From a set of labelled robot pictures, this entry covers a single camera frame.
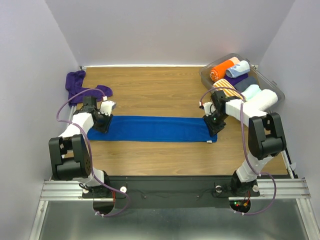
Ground purple rolled towel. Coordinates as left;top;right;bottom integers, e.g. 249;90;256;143
224;73;249;86

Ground white rolled towel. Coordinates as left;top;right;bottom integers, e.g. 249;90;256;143
246;89;278;111

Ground clear plastic bin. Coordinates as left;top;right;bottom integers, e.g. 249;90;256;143
199;53;285;111

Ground aluminium frame rail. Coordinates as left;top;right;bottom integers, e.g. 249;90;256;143
40;178;311;201

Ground pale teal rolled towel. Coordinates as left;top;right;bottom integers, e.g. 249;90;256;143
241;84;262;101

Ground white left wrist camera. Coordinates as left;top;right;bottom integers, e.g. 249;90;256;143
99;96;117;116

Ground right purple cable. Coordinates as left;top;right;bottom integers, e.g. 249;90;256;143
198;86;277;216

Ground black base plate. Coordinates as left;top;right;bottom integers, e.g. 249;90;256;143
80;175;260;209

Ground dark grey rolled towel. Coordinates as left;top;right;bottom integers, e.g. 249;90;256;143
234;76;258;92

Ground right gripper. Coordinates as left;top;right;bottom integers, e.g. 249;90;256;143
202;110;229;137

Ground orange striped rolled towel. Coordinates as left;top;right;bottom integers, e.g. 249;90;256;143
212;78;246;101

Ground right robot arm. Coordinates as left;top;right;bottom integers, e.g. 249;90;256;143
199;87;287;196

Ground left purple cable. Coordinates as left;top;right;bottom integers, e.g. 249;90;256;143
56;87;131;218

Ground light blue patterned rolled towel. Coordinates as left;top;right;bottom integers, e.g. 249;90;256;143
225;60;250;78

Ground purple cable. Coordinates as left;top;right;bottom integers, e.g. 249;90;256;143
56;87;131;218
198;86;277;216

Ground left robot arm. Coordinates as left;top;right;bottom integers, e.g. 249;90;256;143
48;96;116;198

